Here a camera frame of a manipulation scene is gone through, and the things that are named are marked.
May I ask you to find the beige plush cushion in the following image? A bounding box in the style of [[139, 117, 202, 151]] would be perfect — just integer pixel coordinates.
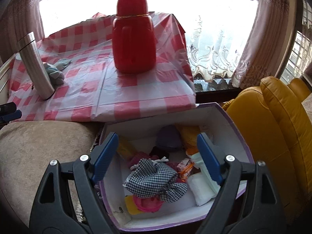
[[1, 121, 102, 226]]

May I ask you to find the magenta knitted sock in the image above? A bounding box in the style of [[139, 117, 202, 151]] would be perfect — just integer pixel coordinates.
[[128, 152, 151, 168]]

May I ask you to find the pink floral round pouch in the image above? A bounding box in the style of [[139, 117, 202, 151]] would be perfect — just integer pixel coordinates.
[[133, 195, 163, 213]]

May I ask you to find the red white checkered tablecloth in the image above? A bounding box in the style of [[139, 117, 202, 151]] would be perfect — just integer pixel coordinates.
[[8, 13, 196, 122]]

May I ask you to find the pink curtain right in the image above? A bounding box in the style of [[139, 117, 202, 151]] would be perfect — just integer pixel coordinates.
[[232, 0, 289, 89]]

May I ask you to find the red plastic thermos jug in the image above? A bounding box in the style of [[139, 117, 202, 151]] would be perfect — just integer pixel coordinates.
[[112, 0, 156, 74]]

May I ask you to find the stainless steel thermos flask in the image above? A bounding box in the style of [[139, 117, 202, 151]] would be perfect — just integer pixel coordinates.
[[17, 32, 55, 100]]

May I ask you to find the yellow sponge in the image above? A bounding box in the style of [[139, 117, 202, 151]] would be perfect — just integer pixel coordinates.
[[124, 195, 143, 215], [117, 136, 137, 161]]

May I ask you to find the purple knitted item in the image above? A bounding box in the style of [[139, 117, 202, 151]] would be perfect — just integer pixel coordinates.
[[156, 125, 183, 152]]

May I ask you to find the orange mesh pouch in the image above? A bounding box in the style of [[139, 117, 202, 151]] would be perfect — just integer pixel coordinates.
[[176, 124, 201, 155]]

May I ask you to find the grey blue glove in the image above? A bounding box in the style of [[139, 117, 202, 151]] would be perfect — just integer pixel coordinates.
[[54, 58, 71, 71]]

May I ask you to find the white purple storage box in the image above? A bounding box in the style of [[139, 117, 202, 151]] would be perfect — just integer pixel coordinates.
[[99, 103, 253, 232]]

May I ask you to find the pink curtain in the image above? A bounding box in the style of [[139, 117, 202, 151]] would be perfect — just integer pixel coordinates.
[[232, 0, 289, 89], [1, 0, 44, 62]]

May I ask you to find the black white checkered pouch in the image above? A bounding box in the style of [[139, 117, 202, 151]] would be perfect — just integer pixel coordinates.
[[123, 157, 188, 203]]

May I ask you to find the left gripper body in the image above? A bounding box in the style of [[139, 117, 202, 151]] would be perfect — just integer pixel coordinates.
[[0, 102, 22, 128]]

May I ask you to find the yellow leather armchair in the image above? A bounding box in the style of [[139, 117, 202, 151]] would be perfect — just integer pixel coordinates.
[[222, 76, 311, 223]]

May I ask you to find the light blue fluffy towel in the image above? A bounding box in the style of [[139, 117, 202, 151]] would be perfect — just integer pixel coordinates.
[[43, 63, 65, 87]]

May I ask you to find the white lace curtain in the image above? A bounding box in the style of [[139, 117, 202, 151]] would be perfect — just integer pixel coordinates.
[[186, 16, 252, 82]]

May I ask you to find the pink floral fabric pouch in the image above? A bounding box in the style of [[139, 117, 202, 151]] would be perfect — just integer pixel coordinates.
[[176, 158, 194, 183]]

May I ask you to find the pink curtain left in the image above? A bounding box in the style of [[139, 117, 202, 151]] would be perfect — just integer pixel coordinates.
[[1, 0, 44, 62]]

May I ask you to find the black fabric item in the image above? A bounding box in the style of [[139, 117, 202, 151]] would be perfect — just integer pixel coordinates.
[[149, 146, 170, 160]]

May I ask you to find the white tissue packet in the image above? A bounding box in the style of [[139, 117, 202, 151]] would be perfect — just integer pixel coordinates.
[[190, 152, 220, 194]]

